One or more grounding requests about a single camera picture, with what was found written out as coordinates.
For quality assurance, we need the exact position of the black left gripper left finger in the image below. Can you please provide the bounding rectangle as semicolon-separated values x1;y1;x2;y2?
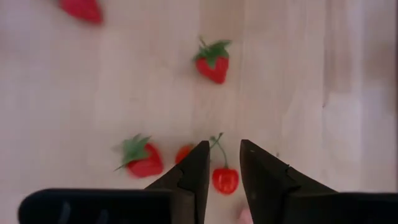
18;140;211;224

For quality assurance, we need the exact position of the red cherry with stem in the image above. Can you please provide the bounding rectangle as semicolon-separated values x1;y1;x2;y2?
209;132;240;196

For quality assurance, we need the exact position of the red plastic strawberry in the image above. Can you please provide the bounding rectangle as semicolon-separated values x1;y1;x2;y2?
192;35;233;85
58;0;104;26
113;133;165;179

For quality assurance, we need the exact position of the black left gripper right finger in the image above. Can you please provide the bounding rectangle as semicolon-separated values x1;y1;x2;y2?
239;139;398;224

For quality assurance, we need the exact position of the small red cherry tomato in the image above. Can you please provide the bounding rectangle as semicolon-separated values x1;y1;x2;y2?
174;143;195;165

